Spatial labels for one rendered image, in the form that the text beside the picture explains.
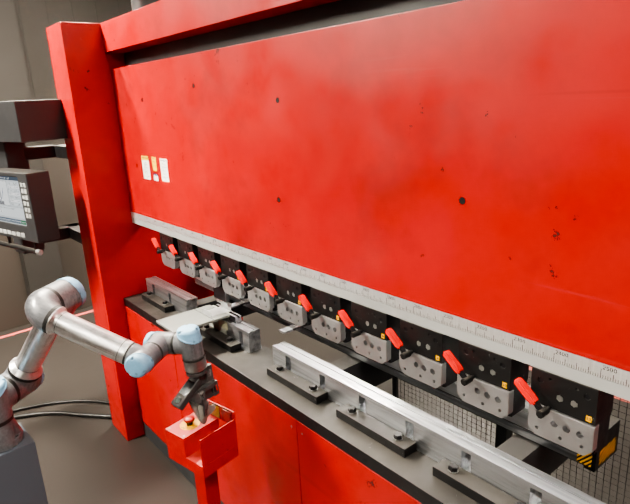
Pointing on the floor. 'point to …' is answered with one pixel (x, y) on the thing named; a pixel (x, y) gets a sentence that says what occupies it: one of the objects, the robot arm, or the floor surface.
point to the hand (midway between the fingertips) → (201, 421)
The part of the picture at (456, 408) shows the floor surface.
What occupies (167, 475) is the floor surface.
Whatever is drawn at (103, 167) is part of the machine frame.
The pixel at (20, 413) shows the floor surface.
